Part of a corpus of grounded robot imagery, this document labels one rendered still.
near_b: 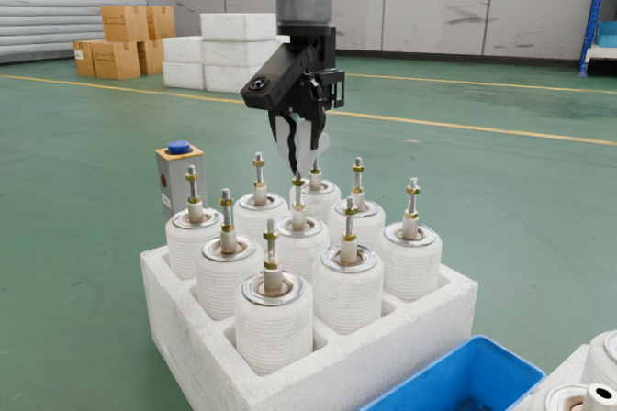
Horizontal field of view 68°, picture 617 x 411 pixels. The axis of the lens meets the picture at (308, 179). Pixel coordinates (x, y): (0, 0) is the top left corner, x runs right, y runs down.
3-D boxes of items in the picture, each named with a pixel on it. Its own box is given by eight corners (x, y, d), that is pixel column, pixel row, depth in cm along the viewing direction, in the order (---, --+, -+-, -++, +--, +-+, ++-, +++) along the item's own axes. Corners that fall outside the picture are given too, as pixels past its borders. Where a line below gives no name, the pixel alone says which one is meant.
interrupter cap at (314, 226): (281, 243, 66) (281, 238, 65) (269, 221, 72) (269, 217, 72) (330, 236, 68) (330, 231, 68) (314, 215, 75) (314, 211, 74)
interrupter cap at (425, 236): (375, 227, 70) (376, 224, 70) (421, 223, 72) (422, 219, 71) (394, 251, 63) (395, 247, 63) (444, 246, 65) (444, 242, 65)
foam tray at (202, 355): (256, 522, 53) (250, 405, 47) (151, 338, 83) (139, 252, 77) (465, 376, 75) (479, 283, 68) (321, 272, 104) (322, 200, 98)
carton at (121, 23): (149, 40, 416) (145, 5, 406) (129, 42, 396) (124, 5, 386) (126, 39, 429) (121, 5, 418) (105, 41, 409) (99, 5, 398)
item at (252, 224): (299, 294, 84) (298, 205, 78) (252, 312, 79) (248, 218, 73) (274, 271, 92) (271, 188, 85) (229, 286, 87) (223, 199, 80)
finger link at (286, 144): (315, 168, 71) (317, 109, 68) (291, 178, 67) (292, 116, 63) (299, 163, 73) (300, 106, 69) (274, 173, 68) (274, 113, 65)
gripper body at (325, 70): (345, 111, 67) (348, 24, 62) (310, 121, 60) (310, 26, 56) (304, 105, 71) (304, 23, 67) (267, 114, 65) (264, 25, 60)
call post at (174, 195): (184, 306, 92) (166, 161, 81) (171, 290, 98) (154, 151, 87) (216, 294, 96) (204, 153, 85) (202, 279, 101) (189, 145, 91)
